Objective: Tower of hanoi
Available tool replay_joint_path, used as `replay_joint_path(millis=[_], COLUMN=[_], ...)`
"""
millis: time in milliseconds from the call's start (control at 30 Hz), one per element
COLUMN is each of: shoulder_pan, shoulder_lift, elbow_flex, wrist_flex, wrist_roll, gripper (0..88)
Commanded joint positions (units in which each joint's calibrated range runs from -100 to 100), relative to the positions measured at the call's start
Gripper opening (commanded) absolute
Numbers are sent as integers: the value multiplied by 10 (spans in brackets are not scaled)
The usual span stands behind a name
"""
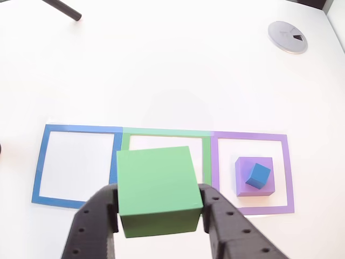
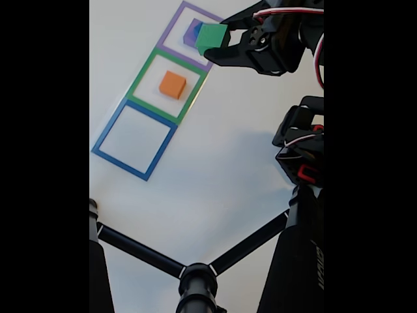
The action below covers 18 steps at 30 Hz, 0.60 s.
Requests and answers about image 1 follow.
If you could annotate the blue square frame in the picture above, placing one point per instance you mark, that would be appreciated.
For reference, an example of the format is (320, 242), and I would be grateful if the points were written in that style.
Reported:
(40, 167)

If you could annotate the green square block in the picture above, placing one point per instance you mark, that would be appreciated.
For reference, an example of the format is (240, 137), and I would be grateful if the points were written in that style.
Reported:
(156, 183)

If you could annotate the green square frame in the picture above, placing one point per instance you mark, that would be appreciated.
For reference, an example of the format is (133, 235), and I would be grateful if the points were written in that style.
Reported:
(206, 162)

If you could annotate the dark window post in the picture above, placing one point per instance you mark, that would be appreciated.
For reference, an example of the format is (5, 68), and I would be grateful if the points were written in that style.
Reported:
(315, 3)

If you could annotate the small blue cube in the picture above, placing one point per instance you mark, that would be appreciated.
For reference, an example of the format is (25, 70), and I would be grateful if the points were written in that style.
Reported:
(258, 175)

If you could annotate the black camera tripod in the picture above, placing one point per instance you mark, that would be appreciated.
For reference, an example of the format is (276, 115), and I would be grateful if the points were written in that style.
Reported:
(67, 10)

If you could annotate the purple square frame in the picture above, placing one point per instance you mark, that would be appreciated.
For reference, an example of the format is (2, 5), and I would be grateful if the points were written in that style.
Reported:
(287, 175)

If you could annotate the purple square block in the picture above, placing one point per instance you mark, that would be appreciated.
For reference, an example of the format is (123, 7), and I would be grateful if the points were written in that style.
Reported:
(242, 172)

